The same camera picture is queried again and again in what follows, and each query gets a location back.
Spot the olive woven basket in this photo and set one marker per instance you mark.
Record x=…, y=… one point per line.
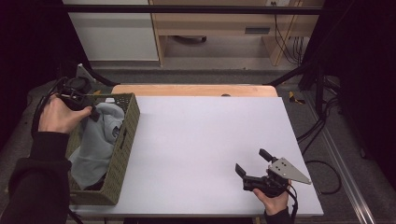
x=120, y=161

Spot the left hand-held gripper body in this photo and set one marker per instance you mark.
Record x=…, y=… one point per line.
x=76, y=93

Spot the light grey garment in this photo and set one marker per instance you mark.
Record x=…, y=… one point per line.
x=93, y=149

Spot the yellow and black tool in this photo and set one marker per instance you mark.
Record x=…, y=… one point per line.
x=294, y=98

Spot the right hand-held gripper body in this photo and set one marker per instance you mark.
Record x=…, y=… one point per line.
x=280, y=174

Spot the white cabinet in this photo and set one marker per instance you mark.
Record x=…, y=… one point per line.
x=115, y=34

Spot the dark cloth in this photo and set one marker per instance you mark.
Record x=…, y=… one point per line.
x=97, y=185

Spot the person's right hand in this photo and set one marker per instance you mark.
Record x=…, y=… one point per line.
x=275, y=203

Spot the small white object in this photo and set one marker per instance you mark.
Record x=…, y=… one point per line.
x=109, y=100

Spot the metal floor rail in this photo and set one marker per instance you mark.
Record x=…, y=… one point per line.
x=345, y=177

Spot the black stand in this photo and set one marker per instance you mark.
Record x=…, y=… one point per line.
x=311, y=74

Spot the wooden desk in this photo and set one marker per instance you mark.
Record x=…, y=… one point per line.
x=214, y=25

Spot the person's left hand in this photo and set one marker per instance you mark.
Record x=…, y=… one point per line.
x=57, y=118

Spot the black frame bar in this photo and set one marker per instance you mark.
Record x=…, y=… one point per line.
x=186, y=9

